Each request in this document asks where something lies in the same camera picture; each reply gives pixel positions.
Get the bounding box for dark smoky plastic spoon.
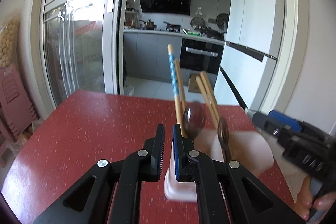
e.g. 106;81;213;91
218;117;232;162

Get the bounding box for pink plastic stool stack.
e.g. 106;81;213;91
1;64;38;155

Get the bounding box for beige plastic utensil holder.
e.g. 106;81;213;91
164;124;274;202

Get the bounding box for grey lower kitchen cabinets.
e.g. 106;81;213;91
123;32;182;83

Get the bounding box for white refrigerator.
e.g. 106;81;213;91
214;0;285;110

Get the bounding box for long bamboo chopstick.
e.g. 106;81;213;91
196;76;218;130

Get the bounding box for cardboard box on floor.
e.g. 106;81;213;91
188;73;201;94

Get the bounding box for glass sliding door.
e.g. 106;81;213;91
42;0;118;106

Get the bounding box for blue patterned bamboo chopstick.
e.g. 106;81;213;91
167;44;187;138

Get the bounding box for bag of yellow balls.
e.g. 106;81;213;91
0;16;19;68

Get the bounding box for dark translucent plastic spoon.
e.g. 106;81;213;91
182;101;206;141

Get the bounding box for plain bamboo chopstick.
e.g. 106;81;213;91
174;59;186;112

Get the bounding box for black wok pan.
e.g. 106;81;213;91
164;22;181;33

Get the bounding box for black built-in oven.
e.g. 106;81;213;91
179;38;224;74

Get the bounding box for cooking pot on stove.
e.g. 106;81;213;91
139;19;157;30

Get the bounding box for person's right hand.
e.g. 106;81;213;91
293;176;335;223

